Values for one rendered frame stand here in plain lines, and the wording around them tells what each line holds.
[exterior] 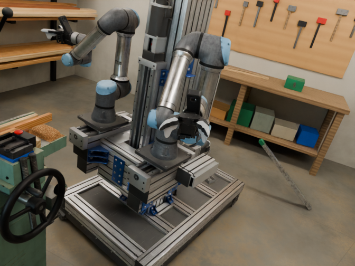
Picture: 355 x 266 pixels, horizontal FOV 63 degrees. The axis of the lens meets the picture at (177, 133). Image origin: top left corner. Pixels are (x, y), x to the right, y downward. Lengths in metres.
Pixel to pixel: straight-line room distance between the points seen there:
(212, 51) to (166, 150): 0.54
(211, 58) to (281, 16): 2.71
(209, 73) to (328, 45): 2.76
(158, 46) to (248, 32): 2.55
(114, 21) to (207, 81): 0.63
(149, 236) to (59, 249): 0.59
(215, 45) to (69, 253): 1.55
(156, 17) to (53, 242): 1.54
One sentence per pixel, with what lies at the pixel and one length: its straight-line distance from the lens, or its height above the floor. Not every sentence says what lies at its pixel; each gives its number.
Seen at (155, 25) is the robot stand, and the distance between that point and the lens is 1.56.
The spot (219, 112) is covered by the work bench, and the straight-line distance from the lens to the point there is 3.77.
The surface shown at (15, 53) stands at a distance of 3.87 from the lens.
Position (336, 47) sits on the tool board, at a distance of 3.99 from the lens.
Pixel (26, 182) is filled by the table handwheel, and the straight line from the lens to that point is 1.11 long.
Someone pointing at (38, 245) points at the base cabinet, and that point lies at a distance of 1.73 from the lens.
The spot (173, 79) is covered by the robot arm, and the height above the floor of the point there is 1.27.
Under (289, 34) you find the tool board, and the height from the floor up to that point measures 1.39.
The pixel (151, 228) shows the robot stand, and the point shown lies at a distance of 2.00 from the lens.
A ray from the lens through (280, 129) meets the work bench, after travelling 3.74.
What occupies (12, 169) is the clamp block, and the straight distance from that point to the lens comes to 1.18.
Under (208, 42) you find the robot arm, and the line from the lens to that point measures 1.32.
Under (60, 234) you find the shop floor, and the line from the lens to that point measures 2.24.
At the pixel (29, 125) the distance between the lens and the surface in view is 1.52.
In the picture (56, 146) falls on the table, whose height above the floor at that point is 0.87.
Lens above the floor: 1.61
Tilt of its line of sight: 26 degrees down
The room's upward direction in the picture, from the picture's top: 12 degrees clockwise
